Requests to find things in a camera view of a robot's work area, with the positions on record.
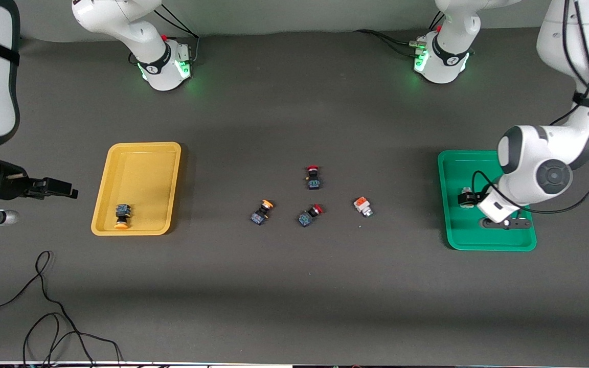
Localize yellow push button switch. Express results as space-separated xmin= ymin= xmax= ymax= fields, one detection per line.
xmin=114 ymin=203 xmax=132 ymax=231
xmin=250 ymin=199 xmax=275 ymax=226

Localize green plastic tray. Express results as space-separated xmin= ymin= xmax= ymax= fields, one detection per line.
xmin=437 ymin=150 xmax=537 ymax=252

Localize yellow plastic tray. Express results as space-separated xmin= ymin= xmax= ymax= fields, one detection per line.
xmin=90 ymin=142 xmax=182 ymax=237

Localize black left arm wrist cable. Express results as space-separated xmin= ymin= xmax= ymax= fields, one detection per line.
xmin=471 ymin=0 xmax=589 ymax=215

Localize thin black loose cable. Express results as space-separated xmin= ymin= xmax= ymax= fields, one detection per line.
xmin=0 ymin=250 xmax=124 ymax=368

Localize red push button switch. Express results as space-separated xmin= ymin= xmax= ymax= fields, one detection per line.
xmin=298 ymin=203 xmax=324 ymax=228
xmin=305 ymin=165 xmax=323 ymax=191

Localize black left arm base cables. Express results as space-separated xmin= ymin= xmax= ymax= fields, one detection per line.
xmin=353 ymin=10 xmax=446 ymax=58

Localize black arm base cables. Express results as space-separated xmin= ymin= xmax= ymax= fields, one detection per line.
xmin=353 ymin=10 xmax=446 ymax=58
xmin=154 ymin=4 xmax=201 ymax=66

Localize black right arm base cables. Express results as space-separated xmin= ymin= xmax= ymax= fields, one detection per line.
xmin=154 ymin=4 xmax=201 ymax=66

